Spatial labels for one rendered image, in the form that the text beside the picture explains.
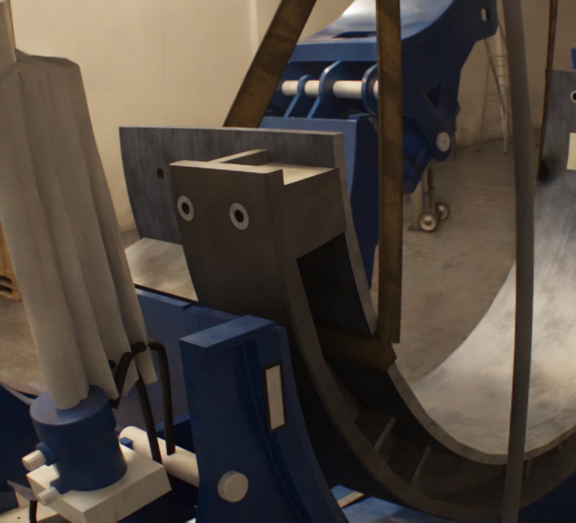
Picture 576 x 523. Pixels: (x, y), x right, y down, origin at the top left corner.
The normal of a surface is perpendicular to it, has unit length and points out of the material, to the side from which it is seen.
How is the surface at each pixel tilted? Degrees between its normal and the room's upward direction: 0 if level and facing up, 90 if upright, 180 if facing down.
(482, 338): 25
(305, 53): 89
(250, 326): 0
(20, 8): 90
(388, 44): 80
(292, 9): 105
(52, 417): 8
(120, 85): 90
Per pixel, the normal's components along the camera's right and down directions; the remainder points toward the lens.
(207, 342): -0.06, -0.97
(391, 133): 0.82, -0.06
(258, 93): 0.47, 0.40
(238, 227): -0.69, 0.30
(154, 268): -0.25, -0.88
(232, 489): 0.73, 0.11
